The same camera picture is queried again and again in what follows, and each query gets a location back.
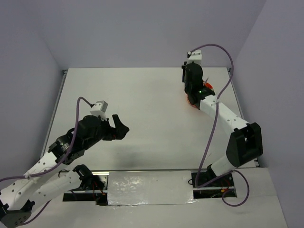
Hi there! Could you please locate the orange round organizer container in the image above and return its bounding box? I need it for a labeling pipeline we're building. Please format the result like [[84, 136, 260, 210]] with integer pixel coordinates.
[[185, 83, 215, 109]]

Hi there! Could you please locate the purple cable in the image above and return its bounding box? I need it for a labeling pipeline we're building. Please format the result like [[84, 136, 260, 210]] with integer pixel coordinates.
[[0, 96, 95, 225], [190, 44, 250, 207]]

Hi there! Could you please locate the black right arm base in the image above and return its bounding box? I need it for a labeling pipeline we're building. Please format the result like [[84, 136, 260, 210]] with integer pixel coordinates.
[[187, 166, 238, 200]]

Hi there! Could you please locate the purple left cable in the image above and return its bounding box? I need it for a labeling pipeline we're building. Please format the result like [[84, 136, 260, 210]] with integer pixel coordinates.
[[0, 96, 95, 225]]

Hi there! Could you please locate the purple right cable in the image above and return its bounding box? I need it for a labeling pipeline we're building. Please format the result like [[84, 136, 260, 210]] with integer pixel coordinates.
[[190, 44, 250, 207]]

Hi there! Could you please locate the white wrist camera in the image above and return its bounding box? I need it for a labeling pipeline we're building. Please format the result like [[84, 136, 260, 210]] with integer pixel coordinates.
[[187, 50, 202, 66], [90, 100, 108, 121]]

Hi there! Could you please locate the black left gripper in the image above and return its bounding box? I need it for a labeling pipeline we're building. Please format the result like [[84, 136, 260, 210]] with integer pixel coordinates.
[[84, 114, 129, 150]]

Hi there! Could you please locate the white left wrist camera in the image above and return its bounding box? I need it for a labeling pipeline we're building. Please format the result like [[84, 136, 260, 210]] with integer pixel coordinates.
[[90, 100, 108, 121]]

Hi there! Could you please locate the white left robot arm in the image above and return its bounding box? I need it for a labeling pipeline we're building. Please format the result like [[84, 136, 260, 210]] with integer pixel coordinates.
[[0, 114, 130, 228]]

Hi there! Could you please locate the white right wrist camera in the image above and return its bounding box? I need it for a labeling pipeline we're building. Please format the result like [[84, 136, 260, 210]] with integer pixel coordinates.
[[187, 50, 202, 66]]

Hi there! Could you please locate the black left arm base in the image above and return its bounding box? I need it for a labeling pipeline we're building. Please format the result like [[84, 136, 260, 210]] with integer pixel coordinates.
[[63, 165, 108, 206]]

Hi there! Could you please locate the silver foil sheet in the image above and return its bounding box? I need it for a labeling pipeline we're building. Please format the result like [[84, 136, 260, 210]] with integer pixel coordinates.
[[107, 171, 195, 206]]

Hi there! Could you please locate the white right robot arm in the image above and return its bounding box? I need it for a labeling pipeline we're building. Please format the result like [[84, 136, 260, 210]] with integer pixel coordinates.
[[181, 61, 263, 186]]

